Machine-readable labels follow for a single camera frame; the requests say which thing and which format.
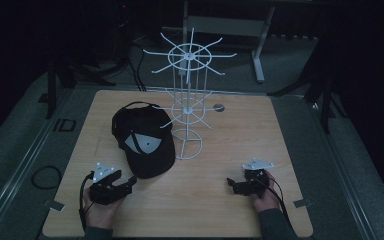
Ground white wire display rack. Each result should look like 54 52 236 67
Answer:
142 27 238 161

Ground black baseball cap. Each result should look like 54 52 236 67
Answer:
111 101 177 179

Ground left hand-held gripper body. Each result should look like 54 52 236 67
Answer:
89 162 126 206

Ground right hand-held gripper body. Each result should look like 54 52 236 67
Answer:
235 157 276 198

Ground black tripod stand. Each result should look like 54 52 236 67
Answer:
267 49 349 135
38 56 117 120

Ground black floor cables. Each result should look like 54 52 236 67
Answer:
123 36 148 92

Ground grey tape strip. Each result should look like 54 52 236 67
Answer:
45 199 66 212
292 197 313 208

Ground grey metal desk frame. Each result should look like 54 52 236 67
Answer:
178 0 276 84

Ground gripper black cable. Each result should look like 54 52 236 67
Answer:
265 175 292 224
78 171 96 232

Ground person's left hand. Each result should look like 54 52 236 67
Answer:
82 186 125 231

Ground person's right hand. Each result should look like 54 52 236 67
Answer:
250 169 281 213

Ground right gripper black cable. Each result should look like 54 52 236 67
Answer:
265 175 292 224

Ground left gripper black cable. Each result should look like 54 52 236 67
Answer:
78 171 96 232

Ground black cable loop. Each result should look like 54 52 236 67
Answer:
31 165 63 191

